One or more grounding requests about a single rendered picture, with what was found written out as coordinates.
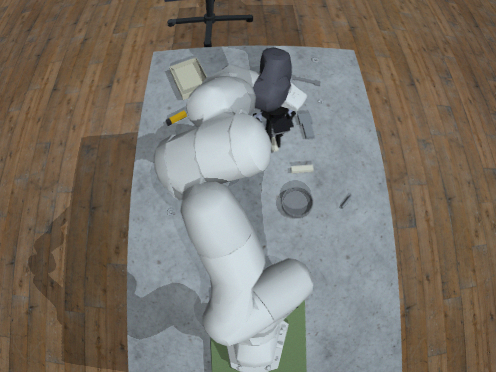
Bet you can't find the white rectangular bar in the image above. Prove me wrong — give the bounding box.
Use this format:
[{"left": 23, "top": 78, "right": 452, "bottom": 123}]
[{"left": 291, "top": 165, "right": 314, "bottom": 174}]

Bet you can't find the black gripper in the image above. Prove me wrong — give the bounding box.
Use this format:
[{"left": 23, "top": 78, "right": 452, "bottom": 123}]
[{"left": 253, "top": 106, "right": 296, "bottom": 148}]

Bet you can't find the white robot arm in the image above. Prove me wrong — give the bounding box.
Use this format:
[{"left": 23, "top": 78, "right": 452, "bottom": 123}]
[{"left": 154, "top": 47, "right": 313, "bottom": 372}]

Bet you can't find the yellow cylinder with black end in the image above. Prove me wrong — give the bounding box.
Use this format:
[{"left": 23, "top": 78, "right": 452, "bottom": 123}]
[{"left": 166, "top": 111, "right": 187, "bottom": 126}]

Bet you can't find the white cylinder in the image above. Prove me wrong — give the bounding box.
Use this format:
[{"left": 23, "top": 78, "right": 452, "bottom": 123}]
[{"left": 271, "top": 137, "right": 279, "bottom": 152}]

